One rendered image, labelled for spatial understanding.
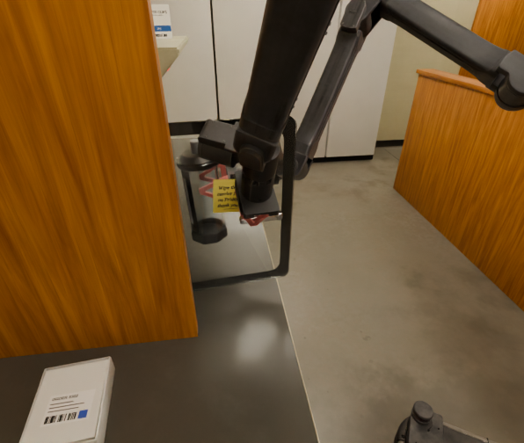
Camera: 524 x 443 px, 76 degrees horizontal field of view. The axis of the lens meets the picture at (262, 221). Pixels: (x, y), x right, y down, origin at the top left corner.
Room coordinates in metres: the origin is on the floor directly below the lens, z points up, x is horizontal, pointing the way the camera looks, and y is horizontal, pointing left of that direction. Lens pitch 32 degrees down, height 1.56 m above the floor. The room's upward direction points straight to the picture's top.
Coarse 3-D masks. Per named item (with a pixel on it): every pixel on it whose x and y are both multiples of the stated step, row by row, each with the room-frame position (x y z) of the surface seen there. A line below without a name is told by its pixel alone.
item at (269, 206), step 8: (240, 176) 0.58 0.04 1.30; (240, 184) 0.56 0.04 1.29; (248, 184) 0.51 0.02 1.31; (256, 184) 0.51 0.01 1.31; (264, 184) 0.51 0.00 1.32; (272, 184) 0.52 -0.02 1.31; (240, 192) 0.54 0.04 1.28; (248, 192) 0.52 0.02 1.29; (256, 192) 0.51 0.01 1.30; (264, 192) 0.52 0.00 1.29; (272, 192) 0.55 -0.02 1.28; (240, 200) 0.53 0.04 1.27; (248, 200) 0.53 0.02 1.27; (256, 200) 0.52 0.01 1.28; (264, 200) 0.53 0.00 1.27; (272, 200) 0.53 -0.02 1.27; (248, 208) 0.51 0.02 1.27; (256, 208) 0.51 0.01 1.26; (264, 208) 0.51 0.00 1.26; (272, 208) 0.51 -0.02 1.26; (248, 216) 0.50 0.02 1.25
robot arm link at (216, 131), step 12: (216, 120) 0.53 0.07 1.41; (204, 132) 0.51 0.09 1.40; (216, 132) 0.51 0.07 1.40; (228, 132) 0.51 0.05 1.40; (204, 144) 0.51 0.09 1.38; (216, 144) 0.50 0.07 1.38; (228, 144) 0.49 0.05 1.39; (204, 156) 0.52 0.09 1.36; (216, 156) 0.51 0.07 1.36; (228, 156) 0.50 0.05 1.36; (240, 156) 0.44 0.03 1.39; (252, 156) 0.43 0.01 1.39; (264, 156) 0.44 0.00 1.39; (252, 168) 0.46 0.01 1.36
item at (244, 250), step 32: (192, 128) 0.60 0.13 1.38; (288, 128) 0.65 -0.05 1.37; (192, 160) 0.60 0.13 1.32; (288, 160) 0.65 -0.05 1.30; (192, 192) 0.60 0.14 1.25; (288, 192) 0.65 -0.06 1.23; (192, 224) 0.60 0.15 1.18; (224, 224) 0.61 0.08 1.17; (288, 224) 0.65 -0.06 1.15; (192, 256) 0.60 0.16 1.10; (224, 256) 0.61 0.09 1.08; (256, 256) 0.63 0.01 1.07; (288, 256) 0.65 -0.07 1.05
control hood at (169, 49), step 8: (160, 40) 0.74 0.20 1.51; (168, 40) 0.74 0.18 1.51; (176, 40) 0.74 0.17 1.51; (184, 40) 0.78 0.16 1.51; (160, 48) 0.59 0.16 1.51; (168, 48) 0.59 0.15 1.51; (176, 48) 0.59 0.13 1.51; (160, 56) 0.58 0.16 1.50; (168, 56) 0.59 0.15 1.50; (176, 56) 0.59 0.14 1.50; (160, 64) 0.58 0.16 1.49; (168, 64) 0.58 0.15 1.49
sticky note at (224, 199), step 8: (216, 184) 0.61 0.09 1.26; (224, 184) 0.62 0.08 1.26; (232, 184) 0.62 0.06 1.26; (216, 192) 0.61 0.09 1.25; (224, 192) 0.62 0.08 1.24; (232, 192) 0.62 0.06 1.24; (216, 200) 0.61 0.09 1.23; (224, 200) 0.62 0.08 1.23; (232, 200) 0.62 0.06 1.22; (216, 208) 0.61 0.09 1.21; (224, 208) 0.62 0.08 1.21; (232, 208) 0.62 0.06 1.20
